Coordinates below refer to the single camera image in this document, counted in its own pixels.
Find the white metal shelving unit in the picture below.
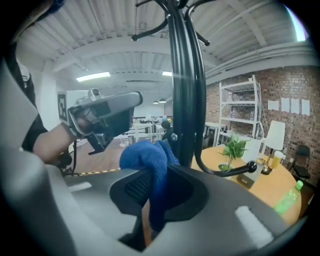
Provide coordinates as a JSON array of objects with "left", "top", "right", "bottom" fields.
[{"left": 218, "top": 74, "right": 263, "bottom": 148}]

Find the yellow drink cup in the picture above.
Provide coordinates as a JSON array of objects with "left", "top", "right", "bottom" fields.
[{"left": 271, "top": 150, "right": 286, "bottom": 169}]

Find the person's left hand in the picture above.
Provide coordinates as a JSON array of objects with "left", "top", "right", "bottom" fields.
[{"left": 76, "top": 116, "right": 91, "bottom": 133}]

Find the yellow black striped floor tape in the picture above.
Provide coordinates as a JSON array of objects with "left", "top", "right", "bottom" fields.
[{"left": 63, "top": 168, "right": 121, "bottom": 177}]

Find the green plastic bottle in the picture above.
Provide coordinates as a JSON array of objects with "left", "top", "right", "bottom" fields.
[{"left": 273, "top": 179, "right": 305, "bottom": 216}]

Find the grey metal box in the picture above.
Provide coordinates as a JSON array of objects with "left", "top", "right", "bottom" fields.
[{"left": 236, "top": 172, "right": 258, "bottom": 190}]

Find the round wooden table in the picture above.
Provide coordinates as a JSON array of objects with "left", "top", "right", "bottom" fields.
[{"left": 191, "top": 146, "right": 302, "bottom": 227}]

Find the white shade table lamp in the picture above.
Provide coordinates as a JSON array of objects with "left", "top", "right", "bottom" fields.
[{"left": 259, "top": 120, "right": 286, "bottom": 175}]

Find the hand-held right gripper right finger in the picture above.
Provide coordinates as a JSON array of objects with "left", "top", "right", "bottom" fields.
[{"left": 147, "top": 163, "right": 287, "bottom": 256}]

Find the blue cloth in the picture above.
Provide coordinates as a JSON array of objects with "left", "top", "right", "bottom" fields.
[{"left": 119, "top": 139, "right": 181, "bottom": 232}]

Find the white desk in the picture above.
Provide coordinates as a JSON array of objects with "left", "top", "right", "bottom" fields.
[{"left": 132, "top": 122, "right": 155, "bottom": 143}]

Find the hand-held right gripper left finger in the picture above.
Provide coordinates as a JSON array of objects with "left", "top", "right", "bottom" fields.
[{"left": 0, "top": 147, "right": 151, "bottom": 256}]

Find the person's left forearm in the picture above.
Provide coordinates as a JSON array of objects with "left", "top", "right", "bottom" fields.
[{"left": 32, "top": 122, "right": 76, "bottom": 167}]

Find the black folding chair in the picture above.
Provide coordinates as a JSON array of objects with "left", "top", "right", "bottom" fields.
[{"left": 289, "top": 144, "right": 312, "bottom": 181}]

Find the small white square table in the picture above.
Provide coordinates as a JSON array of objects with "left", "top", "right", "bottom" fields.
[{"left": 204, "top": 121, "right": 227, "bottom": 148}]

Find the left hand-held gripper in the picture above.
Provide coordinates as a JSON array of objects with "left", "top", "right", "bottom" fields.
[{"left": 57, "top": 88, "right": 144, "bottom": 155}]

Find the green potted plant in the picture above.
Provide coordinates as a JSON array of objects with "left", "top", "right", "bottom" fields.
[{"left": 217, "top": 133, "right": 251, "bottom": 173}]

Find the black coat rack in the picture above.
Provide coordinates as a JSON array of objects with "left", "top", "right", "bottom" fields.
[{"left": 131, "top": 0, "right": 258, "bottom": 177}]

